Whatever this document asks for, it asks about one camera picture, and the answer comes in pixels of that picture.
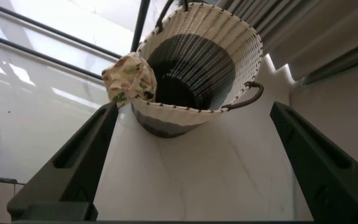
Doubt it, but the cream printed garment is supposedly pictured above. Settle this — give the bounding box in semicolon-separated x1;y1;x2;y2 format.
101;52;158;108

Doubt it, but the beige curtain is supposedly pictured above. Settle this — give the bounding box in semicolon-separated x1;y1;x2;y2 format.
216;0;358;86

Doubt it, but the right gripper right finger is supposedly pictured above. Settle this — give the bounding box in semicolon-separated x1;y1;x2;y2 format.
269;101;358;222

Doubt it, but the white laundry basket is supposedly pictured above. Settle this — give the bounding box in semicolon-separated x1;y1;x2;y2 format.
131;0;265;139

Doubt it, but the black clothes rack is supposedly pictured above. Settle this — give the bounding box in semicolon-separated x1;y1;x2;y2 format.
0;0;151;81

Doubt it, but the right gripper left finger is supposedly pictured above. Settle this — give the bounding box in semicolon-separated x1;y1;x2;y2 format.
6;101;120;222

